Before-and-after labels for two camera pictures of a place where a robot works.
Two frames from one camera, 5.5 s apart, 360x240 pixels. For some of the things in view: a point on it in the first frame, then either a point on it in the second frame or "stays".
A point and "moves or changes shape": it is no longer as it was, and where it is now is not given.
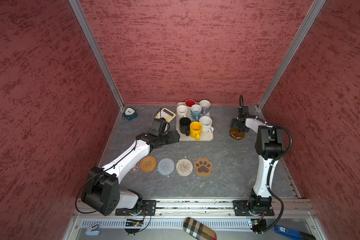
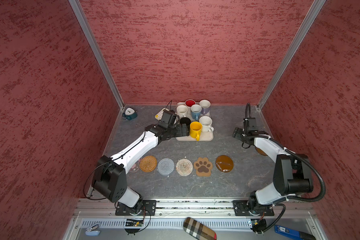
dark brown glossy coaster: [234, 133] moves or changes shape
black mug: [184, 123] stays
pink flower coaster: [135, 167] stays
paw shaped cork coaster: [203, 167] stays
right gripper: [234, 124] -> [237, 132]
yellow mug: [195, 130] stays
